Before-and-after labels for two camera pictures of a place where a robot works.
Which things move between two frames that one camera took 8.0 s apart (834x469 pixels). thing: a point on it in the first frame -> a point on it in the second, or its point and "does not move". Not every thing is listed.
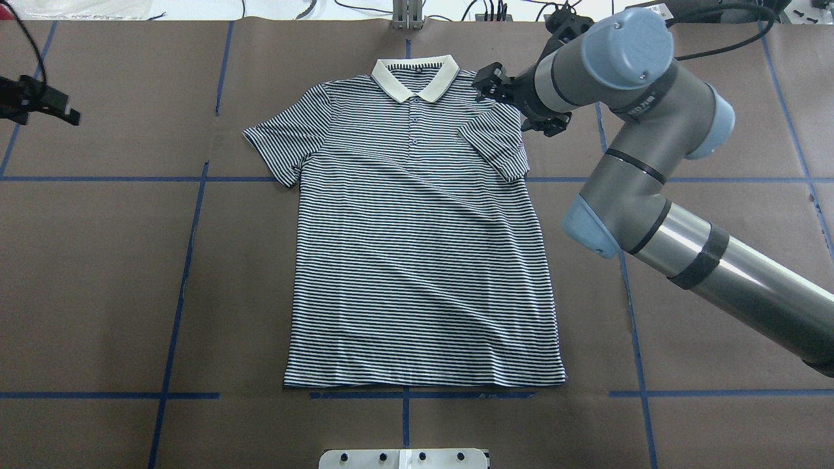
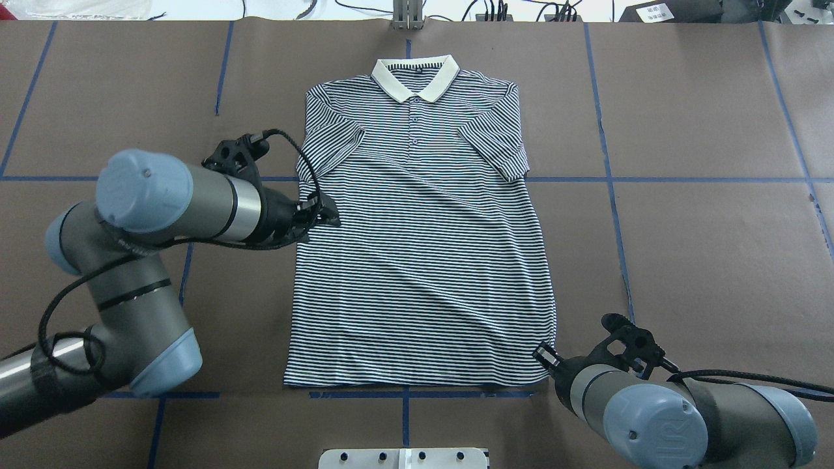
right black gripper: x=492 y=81 -> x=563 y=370
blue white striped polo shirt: x=416 y=261 does not move
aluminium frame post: x=407 y=14 does not move
